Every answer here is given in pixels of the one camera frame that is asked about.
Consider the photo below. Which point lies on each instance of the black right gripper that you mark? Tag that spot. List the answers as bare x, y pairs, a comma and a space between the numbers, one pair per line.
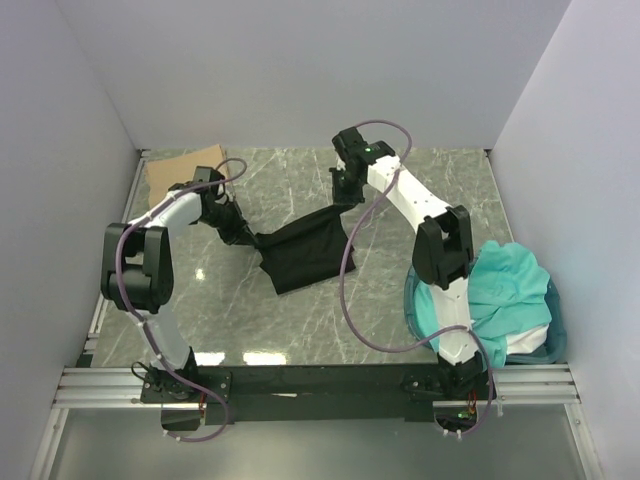
338, 197

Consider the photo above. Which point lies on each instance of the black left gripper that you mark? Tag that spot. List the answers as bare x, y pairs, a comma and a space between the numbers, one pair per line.
239, 231

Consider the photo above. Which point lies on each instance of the black t-shirt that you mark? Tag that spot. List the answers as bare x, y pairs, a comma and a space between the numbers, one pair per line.
306, 251

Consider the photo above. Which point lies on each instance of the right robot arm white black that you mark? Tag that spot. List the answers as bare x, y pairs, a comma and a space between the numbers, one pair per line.
443, 247

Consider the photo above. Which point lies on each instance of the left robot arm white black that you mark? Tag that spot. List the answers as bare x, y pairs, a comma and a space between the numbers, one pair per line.
137, 266

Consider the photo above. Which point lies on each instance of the folded tan t-shirt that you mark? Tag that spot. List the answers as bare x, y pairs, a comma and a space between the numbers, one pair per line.
161, 174

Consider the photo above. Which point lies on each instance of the teal t-shirt in basket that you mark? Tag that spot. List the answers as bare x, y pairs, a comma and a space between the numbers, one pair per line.
420, 314

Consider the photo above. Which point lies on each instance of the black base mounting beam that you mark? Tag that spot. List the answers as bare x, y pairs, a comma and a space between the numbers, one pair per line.
314, 392

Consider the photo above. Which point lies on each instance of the white t-shirt in basket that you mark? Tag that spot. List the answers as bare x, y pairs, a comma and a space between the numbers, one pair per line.
526, 342

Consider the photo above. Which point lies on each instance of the blue plastic laundry basket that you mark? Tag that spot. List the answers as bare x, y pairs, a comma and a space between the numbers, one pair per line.
555, 340

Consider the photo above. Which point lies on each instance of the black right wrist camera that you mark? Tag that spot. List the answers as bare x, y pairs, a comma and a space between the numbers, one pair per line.
353, 149

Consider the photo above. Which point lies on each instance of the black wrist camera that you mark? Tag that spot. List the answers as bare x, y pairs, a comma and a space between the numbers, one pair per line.
353, 149
205, 181

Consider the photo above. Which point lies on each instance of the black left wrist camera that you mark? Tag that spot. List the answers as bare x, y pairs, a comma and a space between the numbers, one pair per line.
205, 181

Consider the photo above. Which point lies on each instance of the aluminium rail frame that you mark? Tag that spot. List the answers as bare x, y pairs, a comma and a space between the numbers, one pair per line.
112, 388

